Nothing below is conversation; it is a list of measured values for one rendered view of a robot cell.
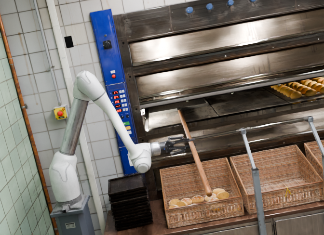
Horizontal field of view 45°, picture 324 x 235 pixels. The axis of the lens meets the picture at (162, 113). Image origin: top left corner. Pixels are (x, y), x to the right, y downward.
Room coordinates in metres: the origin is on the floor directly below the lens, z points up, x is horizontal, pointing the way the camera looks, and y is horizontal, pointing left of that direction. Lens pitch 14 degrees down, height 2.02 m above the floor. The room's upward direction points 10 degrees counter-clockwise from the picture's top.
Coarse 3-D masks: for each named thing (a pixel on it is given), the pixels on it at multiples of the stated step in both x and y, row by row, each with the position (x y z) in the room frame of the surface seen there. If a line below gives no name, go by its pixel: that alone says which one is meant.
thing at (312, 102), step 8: (288, 104) 3.03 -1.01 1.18; (296, 104) 3.01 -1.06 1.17; (304, 104) 3.01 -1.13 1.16; (312, 104) 3.01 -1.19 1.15; (240, 112) 3.06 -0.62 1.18; (248, 112) 3.02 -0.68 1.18; (256, 112) 3.01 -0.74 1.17; (264, 112) 3.01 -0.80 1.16; (272, 112) 3.01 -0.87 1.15; (200, 120) 3.03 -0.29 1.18; (208, 120) 3.01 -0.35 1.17; (216, 120) 3.01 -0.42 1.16; (224, 120) 3.01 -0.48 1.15; (152, 128) 3.06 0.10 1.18; (160, 128) 3.02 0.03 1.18; (168, 128) 3.01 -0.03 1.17; (176, 128) 3.01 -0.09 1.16
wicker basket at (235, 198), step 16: (224, 160) 2.97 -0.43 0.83; (176, 176) 2.96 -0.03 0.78; (192, 176) 2.95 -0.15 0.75; (208, 176) 2.94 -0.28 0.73; (224, 176) 2.94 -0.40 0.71; (176, 192) 2.93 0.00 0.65; (192, 192) 2.92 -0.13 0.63; (240, 192) 2.56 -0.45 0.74; (176, 208) 2.51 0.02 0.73; (208, 208) 2.52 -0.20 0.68; (224, 208) 2.65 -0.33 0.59; (240, 208) 2.51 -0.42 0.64; (176, 224) 2.52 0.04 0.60; (192, 224) 2.51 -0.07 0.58
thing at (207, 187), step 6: (180, 114) 3.22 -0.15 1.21; (186, 126) 2.83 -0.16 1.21; (186, 132) 2.68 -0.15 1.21; (192, 144) 2.39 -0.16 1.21; (192, 150) 2.29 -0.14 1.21; (198, 156) 2.19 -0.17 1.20; (198, 162) 2.07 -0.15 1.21; (198, 168) 2.00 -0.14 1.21; (204, 174) 1.89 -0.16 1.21; (204, 180) 1.82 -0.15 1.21; (204, 186) 1.76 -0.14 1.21; (210, 192) 1.69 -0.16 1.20
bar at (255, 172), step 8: (288, 120) 2.64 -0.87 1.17; (296, 120) 2.64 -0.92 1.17; (304, 120) 2.64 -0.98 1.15; (312, 120) 2.63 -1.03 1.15; (248, 128) 2.64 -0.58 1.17; (256, 128) 2.64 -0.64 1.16; (264, 128) 2.64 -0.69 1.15; (312, 128) 2.59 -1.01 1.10; (200, 136) 2.64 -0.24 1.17; (208, 136) 2.64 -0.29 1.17; (216, 136) 2.64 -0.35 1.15; (248, 144) 2.57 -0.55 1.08; (320, 144) 2.50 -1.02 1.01; (248, 152) 2.53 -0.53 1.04; (256, 168) 2.43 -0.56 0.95; (256, 176) 2.41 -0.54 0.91; (256, 184) 2.41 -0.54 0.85; (256, 192) 2.41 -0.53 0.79; (256, 200) 2.41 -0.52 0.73; (256, 208) 2.44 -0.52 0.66; (264, 224) 2.41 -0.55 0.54; (264, 232) 2.41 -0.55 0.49
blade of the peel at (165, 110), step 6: (186, 102) 3.77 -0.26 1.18; (192, 102) 3.72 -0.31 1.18; (198, 102) 3.68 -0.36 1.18; (204, 102) 3.63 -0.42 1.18; (150, 108) 3.78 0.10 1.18; (156, 108) 3.74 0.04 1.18; (162, 108) 3.69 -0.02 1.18; (168, 108) 3.64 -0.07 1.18; (174, 108) 3.60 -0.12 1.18; (186, 108) 3.48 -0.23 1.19; (150, 114) 3.48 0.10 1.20; (156, 114) 3.48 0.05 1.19
